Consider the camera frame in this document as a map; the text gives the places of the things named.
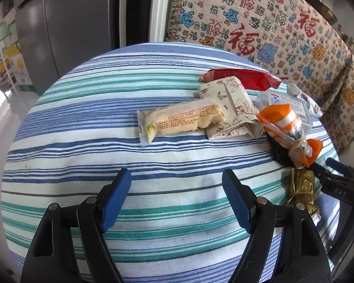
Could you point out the clear plastic box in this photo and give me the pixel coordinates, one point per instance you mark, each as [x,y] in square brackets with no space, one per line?
[292,103]

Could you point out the striped tablecloth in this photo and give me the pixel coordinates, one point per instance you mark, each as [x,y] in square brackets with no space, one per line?
[106,100]

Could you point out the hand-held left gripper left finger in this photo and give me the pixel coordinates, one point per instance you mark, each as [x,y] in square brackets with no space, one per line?
[116,200]

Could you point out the black door frame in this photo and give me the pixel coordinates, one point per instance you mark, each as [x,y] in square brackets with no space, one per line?
[129,8]

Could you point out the wide printed blanket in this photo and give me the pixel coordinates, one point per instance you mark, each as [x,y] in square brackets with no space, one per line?
[253,20]

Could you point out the orange white plastic packet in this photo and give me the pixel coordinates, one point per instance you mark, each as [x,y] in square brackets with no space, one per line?
[280,118]

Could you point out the narrow printed blanket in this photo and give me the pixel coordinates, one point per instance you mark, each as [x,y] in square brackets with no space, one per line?
[351,109]

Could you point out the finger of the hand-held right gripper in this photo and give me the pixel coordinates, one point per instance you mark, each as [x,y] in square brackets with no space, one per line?
[337,164]
[337,190]

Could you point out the red snack packet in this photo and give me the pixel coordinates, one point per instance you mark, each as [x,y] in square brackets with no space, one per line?
[247,78]

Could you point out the floral paper carton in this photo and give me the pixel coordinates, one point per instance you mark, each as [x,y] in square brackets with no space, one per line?
[233,100]

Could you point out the wok with lid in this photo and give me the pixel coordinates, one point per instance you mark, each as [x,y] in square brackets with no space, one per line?
[324,10]

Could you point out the yellow green cardboard box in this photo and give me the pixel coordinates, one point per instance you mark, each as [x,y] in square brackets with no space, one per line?
[19,67]

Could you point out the grey refrigerator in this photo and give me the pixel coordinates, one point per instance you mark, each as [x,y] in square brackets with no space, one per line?
[76,20]

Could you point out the gold foil wrapper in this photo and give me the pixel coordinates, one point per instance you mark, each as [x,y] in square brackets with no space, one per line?
[301,185]

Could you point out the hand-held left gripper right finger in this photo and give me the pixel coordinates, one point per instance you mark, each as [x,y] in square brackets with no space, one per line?
[237,203]

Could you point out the steel pot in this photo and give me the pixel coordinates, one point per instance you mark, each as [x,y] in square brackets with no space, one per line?
[352,45]

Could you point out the white tiered rack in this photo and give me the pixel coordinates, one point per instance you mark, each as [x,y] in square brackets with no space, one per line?
[0,44]

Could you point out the cream cake packet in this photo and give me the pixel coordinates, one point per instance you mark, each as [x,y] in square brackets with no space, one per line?
[177,121]

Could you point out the black mesh pad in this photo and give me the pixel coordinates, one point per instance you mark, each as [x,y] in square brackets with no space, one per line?
[278,151]

